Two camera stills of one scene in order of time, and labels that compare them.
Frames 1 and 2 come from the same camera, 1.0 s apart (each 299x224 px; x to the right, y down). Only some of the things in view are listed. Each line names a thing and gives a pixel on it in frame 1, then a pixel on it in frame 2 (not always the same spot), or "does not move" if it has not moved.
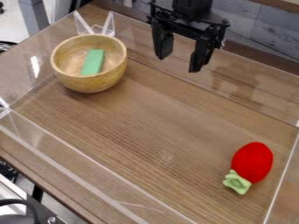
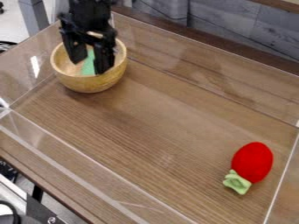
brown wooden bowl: x=67 y=59 does not move
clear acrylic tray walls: x=143 y=142 does not move
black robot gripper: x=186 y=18 -> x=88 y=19
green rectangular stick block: x=94 y=61 does not move
